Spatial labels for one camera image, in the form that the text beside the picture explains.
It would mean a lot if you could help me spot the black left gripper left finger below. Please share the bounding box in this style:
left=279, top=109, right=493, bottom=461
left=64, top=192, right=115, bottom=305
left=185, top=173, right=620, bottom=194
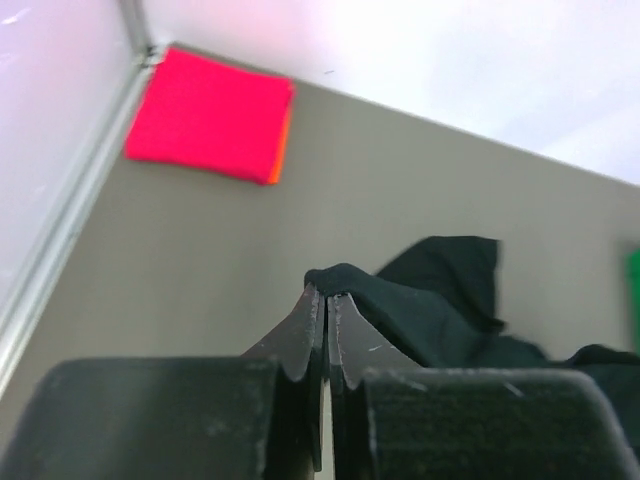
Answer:
left=244, top=284, right=325, bottom=473

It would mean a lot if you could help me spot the black t-shirt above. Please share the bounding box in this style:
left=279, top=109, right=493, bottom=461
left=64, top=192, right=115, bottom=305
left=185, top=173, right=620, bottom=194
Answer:
left=303, top=235, right=640, bottom=391

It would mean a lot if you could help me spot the aluminium frame rail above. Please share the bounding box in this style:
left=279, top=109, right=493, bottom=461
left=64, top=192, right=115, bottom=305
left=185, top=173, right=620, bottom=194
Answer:
left=1, top=1, right=159, bottom=383

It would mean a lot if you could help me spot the folded pink t-shirt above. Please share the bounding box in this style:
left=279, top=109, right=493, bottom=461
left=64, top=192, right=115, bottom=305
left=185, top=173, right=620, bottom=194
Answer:
left=124, top=46, right=295, bottom=185

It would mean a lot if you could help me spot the folded orange t-shirt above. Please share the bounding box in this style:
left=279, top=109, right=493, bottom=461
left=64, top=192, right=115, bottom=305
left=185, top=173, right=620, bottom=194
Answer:
left=267, top=101, right=293, bottom=185

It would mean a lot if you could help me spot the green plastic bin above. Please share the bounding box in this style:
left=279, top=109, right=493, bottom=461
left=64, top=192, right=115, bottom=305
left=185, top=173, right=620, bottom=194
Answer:
left=625, top=249, right=640, bottom=315

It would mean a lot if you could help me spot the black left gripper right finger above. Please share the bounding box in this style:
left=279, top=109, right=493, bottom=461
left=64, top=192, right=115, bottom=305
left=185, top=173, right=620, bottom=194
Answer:
left=325, top=295, right=425, bottom=479

